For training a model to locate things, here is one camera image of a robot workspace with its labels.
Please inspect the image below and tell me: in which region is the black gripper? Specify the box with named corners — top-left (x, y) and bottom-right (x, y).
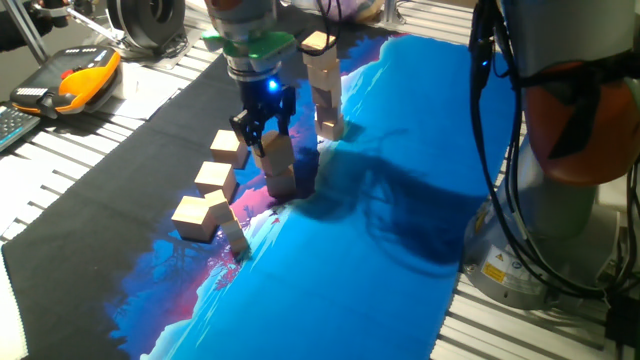
top-left (228, 73), bottom-right (297, 159)

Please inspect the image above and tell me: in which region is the large wooden cube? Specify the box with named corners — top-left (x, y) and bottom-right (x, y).
top-left (170, 195), bottom-right (220, 245)
top-left (264, 167), bottom-right (298, 199)
top-left (251, 129), bottom-right (296, 177)
top-left (209, 128), bottom-right (250, 170)
top-left (193, 160), bottom-right (238, 202)

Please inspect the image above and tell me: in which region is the medium wooden cube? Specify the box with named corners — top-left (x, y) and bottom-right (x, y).
top-left (310, 85), bottom-right (344, 110)
top-left (314, 117), bottom-right (347, 143)
top-left (313, 103), bottom-right (345, 125)
top-left (300, 29), bottom-right (338, 69)
top-left (305, 59), bottom-right (343, 93)

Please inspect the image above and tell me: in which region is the green mounting plate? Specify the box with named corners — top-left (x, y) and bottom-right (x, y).
top-left (201, 29), bottom-right (297, 60)

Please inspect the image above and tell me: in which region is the white paper sheet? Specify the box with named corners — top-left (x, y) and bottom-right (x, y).
top-left (107, 59), bottom-right (182, 122)

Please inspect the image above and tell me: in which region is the purple plastic bag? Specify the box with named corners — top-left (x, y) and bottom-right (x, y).
top-left (292, 0), bottom-right (384, 24)

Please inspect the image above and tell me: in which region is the black round spool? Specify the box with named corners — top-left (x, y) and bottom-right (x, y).
top-left (106, 0), bottom-right (187, 51)

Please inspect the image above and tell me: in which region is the printed landscape desk mat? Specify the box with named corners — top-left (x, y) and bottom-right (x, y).
top-left (0, 4), bottom-right (521, 360)

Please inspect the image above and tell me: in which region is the orange black teach pendant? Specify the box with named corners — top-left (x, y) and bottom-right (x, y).
top-left (8, 44), bottom-right (124, 120)

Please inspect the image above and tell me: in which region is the thin silver rod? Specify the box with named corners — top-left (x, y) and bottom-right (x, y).
top-left (64, 7), bottom-right (126, 45)

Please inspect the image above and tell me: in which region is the black keyboard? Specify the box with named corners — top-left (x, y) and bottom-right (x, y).
top-left (0, 102), bottom-right (42, 154)

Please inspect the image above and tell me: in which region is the white ribbed sheet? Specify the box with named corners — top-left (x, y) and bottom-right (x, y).
top-left (0, 249), bottom-right (30, 360)

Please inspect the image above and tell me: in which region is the aluminium frame bar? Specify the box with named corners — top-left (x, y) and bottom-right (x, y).
top-left (2, 0), bottom-right (49, 65)
top-left (382, 0), bottom-right (406, 26)

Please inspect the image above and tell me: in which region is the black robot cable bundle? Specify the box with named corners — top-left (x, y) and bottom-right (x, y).
top-left (468, 0), bottom-right (640, 301)

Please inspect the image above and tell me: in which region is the black fabric strap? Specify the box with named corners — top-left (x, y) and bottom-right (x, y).
top-left (519, 57), bottom-right (640, 161)

